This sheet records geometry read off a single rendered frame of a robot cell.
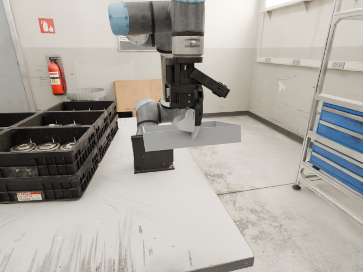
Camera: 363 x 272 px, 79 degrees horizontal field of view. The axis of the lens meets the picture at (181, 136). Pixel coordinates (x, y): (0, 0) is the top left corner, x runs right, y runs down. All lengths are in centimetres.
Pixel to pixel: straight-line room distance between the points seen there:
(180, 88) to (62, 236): 64
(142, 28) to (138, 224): 64
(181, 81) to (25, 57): 390
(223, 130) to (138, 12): 37
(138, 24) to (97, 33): 349
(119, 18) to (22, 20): 375
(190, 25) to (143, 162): 77
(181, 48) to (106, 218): 66
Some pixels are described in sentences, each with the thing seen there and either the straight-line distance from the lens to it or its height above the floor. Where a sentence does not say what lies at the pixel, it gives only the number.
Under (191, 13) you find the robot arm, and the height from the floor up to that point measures 135.
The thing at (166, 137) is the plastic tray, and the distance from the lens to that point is 59.
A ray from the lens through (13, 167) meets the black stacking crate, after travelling 106.
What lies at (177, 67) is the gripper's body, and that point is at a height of 125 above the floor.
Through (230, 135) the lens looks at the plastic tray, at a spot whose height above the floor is 106.
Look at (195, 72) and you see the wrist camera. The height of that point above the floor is 123.
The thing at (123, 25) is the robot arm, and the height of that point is 134.
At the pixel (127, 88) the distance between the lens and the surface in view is 396.
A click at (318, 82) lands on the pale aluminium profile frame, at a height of 103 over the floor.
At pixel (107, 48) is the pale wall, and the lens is 408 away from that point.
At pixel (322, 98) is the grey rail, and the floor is 91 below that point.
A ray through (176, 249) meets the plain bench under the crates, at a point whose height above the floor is 70.
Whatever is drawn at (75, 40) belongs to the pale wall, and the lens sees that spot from 414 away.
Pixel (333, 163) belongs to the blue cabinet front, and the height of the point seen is 44.
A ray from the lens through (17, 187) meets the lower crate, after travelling 111.
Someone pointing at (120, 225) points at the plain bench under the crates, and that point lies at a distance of 88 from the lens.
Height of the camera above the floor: 128
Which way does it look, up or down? 21 degrees down
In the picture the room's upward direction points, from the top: straight up
